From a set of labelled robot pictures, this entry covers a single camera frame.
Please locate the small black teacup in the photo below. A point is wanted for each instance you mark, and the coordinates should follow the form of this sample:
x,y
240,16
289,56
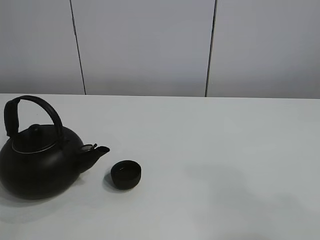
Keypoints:
x,y
126,174

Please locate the black cast iron teapot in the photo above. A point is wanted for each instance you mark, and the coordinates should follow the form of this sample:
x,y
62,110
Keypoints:
x,y
43,160

